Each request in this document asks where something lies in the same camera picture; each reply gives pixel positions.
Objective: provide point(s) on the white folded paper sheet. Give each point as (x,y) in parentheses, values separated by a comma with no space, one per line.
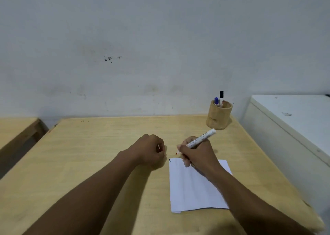
(193,191)

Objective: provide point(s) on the blue capped marker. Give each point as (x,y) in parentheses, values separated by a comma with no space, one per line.
(216,101)

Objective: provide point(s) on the person's right forearm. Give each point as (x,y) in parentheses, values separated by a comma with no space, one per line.
(247,204)

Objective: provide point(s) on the person's left forearm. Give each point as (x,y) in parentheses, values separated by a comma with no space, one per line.
(85,198)

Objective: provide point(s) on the wooden pen holder cup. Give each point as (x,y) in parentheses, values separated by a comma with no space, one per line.
(219,116)

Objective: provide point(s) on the wooden side table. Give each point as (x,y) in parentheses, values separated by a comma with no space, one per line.
(15,134)

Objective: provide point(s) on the person's left hand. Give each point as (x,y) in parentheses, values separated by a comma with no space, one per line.
(147,149)

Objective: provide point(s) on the person's right fingers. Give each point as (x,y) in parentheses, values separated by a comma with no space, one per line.
(184,153)

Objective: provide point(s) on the white marker with red tip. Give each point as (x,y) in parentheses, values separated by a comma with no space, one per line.
(199,139)

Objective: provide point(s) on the black capped marker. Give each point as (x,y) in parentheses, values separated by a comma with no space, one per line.
(221,98)

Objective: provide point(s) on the person's right hand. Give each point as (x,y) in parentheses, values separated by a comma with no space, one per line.
(199,156)

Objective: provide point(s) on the white cabinet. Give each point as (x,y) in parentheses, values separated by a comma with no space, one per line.
(291,136)

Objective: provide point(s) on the person's left fingers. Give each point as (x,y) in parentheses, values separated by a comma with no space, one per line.
(161,149)

